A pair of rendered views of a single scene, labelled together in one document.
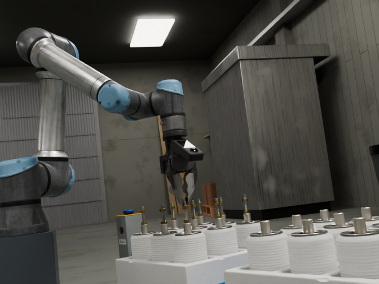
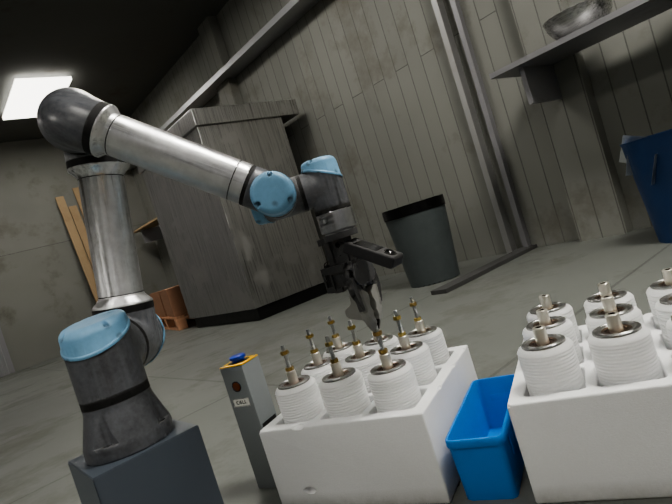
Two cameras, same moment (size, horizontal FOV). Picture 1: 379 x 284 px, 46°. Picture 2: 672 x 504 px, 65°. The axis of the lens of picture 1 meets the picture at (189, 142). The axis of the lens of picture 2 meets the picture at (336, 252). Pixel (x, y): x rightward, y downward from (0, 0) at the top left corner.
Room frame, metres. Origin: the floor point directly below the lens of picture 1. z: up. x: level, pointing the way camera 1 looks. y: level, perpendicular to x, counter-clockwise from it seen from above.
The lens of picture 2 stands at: (0.34, 0.50, 0.55)
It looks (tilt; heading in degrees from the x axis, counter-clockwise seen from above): 2 degrees down; 335
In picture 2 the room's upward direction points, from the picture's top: 17 degrees counter-clockwise
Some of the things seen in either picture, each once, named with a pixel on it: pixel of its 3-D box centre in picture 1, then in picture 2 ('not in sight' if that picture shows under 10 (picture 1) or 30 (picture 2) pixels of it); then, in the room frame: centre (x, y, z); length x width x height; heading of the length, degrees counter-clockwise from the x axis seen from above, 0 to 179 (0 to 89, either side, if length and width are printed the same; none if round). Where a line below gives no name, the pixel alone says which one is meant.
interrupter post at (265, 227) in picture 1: (265, 228); (541, 336); (1.05, -0.15, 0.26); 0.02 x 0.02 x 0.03
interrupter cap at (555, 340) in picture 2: (265, 234); (543, 343); (1.05, -0.15, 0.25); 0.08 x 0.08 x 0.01
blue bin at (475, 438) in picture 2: not in sight; (493, 431); (1.22, -0.12, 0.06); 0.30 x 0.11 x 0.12; 129
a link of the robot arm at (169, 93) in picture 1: (170, 100); (323, 185); (1.31, 0.04, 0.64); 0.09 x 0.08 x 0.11; 68
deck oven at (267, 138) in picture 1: (268, 137); (240, 219); (5.64, -1.00, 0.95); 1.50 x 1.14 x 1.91; 14
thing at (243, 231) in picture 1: (251, 252); (432, 367); (1.44, -0.15, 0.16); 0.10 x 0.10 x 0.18
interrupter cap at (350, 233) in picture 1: (361, 233); not in sight; (0.87, -0.30, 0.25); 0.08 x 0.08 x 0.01
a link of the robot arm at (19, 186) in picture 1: (20, 178); (103, 352); (1.37, 0.52, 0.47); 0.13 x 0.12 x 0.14; 158
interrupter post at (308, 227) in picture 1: (308, 227); (614, 322); (0.96, -0.23, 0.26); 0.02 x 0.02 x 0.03
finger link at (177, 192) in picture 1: (174, 190); (357, 312); (1.30, 0.06, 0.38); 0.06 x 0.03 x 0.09; 28
